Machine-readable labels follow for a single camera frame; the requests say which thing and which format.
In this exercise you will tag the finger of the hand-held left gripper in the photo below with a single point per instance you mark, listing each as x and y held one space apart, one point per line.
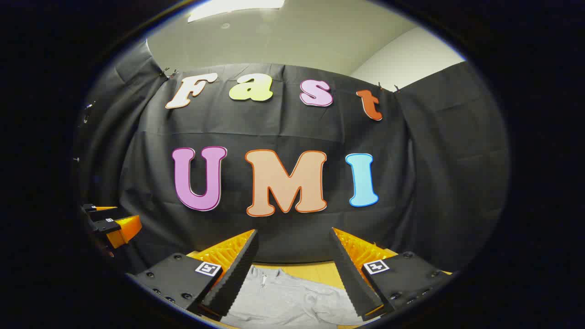
106 225
93 209

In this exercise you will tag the black backdrop cloth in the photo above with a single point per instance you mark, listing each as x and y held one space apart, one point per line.
283 128

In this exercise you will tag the grey zip-neck sweatshirt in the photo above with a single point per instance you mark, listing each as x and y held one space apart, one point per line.
283 297

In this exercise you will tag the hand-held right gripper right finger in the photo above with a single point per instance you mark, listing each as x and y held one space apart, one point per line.
352 274

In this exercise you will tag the ceiling light panel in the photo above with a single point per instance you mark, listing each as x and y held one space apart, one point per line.
233 8

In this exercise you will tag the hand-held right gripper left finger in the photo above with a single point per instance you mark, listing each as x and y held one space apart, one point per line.
237 269

